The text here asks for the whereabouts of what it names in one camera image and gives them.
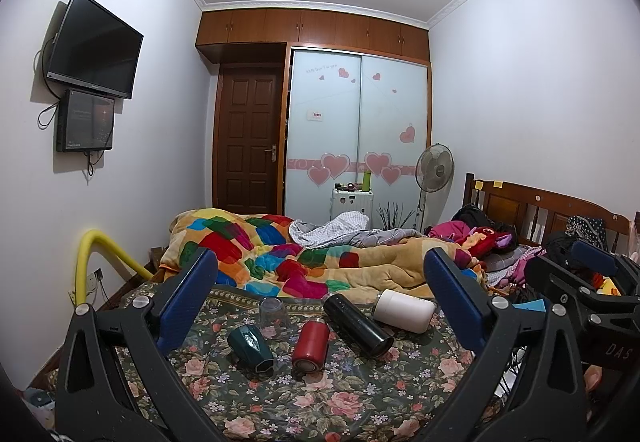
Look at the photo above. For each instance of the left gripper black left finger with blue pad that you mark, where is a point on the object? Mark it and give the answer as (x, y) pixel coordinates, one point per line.
(115, 381)

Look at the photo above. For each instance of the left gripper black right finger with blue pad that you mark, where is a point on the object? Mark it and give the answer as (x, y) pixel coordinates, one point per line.
(525, 381)

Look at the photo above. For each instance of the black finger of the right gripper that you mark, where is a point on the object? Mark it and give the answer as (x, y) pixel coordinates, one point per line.
(602, 262)

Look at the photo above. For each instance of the red thermos bottle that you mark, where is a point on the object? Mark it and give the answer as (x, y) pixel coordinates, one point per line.
(310, 352)

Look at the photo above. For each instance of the dark teal faceted cup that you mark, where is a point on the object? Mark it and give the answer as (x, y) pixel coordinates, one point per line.
(251, 349)

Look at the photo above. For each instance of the wooden bed headboard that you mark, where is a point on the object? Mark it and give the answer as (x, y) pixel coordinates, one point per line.
(536, 213)

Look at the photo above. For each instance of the clear glass tumbler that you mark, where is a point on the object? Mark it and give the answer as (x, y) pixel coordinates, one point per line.
(272, 313)

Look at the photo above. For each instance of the colourful patchwork blanket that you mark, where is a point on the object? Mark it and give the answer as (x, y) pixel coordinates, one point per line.
(256, 254)

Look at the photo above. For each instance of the dark floral quilt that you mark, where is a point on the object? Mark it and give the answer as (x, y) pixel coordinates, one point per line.
(353, 398)

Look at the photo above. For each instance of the white insulated mug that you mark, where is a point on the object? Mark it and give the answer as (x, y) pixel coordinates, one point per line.
(403, 311)

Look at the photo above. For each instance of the standing electric fan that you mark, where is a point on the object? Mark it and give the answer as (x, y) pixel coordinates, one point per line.
(434, 170)

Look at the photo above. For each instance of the black thermos bottle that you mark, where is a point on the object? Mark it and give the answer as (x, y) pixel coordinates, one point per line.
(354, 326)

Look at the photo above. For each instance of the brown wooden door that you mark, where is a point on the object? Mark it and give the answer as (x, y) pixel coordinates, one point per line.
(246, 136)

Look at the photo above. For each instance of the grey white crumpled sheet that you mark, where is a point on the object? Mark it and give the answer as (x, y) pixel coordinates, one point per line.
(350, 228)

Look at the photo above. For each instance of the green bottle on cabinet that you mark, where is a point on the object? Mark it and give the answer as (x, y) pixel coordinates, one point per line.
(366, 181)

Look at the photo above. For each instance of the frosted sliding wardrobe with hearts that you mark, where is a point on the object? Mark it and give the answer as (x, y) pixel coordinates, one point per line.
(350, 113)

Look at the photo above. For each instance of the brown overhead cabinets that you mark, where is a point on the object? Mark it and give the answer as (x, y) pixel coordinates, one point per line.
(263, 27)

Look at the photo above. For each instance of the small black wall monitor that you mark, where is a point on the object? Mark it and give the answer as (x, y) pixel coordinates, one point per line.
(85, 123)

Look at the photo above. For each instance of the wall-mounted black television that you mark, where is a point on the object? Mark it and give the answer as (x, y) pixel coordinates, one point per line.
(94, 49)

